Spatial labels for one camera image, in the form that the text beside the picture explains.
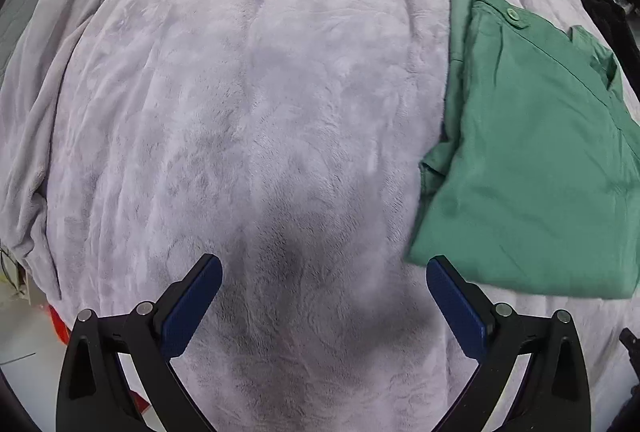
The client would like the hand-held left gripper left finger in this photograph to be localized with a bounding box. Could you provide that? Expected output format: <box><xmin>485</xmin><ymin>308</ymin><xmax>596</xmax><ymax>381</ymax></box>
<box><xmin>56</xmin><ymin>253</ymin><xmax>224</xmax><ymax>432</ymax></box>

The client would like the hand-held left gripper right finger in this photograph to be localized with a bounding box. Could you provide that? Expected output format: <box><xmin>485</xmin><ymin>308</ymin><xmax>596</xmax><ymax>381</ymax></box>
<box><xmin>426</xmin><ymin>255</ymin><xmax>592</xmax><ymax>432</ymax></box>

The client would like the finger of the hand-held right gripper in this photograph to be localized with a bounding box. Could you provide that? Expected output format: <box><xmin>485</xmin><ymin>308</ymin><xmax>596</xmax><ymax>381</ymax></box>
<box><xmin>618</xmin><ymin>327</ymin><xmax>640</xmax><ymax>365</ymax></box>

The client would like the green work jacket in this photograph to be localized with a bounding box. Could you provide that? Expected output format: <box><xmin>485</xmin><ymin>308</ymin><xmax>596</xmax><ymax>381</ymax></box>
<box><xmin>404</xmin><ymin>0</ymin><xmax>640</xmax><ymax>300</ymax></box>

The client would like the red object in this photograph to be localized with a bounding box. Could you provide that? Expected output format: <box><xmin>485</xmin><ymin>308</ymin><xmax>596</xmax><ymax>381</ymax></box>
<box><xmin>45</xmin><ymin>304</ymin><xmax>71</xmax><ymax>348</ymax></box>

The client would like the lilac plush blanket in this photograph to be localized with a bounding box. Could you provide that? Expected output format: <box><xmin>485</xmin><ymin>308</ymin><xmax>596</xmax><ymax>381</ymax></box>
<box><xmin>0</xmin><ymin>0</ymin><xmax>640</xmax><ymax>432</ymax></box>

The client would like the grey quilted headboard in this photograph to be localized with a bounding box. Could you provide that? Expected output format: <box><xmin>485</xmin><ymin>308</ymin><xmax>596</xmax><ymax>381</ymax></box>
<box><xmin>0</xmin><ymin>0</ymin><xmax>113</xmax><ymax>80</ymax></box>

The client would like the black knit garment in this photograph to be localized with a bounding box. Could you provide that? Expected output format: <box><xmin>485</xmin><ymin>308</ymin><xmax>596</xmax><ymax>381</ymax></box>
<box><xmin>575</xmin><ymin>0</ymin><xmax>640</xmax><ymax>60</ymax></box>

